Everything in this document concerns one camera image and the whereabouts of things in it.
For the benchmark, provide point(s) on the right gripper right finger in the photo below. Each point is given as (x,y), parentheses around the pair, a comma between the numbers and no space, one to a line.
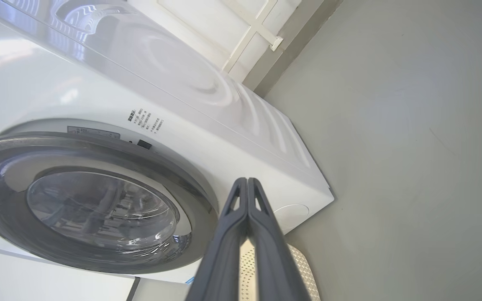
(274,263)

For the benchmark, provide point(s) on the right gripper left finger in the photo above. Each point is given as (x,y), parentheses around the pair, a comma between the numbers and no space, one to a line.
(220,259)

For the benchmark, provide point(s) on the dark round washer door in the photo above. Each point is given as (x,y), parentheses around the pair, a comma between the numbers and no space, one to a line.
(98,209)

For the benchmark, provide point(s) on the black door latch socket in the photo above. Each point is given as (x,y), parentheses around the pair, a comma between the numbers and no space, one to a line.
(144,144)

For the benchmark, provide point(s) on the white front-load washing machine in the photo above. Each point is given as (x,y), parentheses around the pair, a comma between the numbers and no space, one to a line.
(98,96)

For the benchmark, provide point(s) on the cream perforated laundry basket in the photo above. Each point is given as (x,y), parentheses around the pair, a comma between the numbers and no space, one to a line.
(304,274)

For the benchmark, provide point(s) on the blue energy label sticker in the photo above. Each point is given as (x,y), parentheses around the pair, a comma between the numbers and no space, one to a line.
(190,280)

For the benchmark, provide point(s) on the round white filter cover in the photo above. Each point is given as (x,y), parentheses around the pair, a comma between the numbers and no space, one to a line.
(293,217)

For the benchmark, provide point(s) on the printed text label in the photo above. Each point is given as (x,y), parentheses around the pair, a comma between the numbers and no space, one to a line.
(145,121)

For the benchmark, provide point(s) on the grey warning sticker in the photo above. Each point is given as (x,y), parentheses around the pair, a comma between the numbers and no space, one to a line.
(94,132)

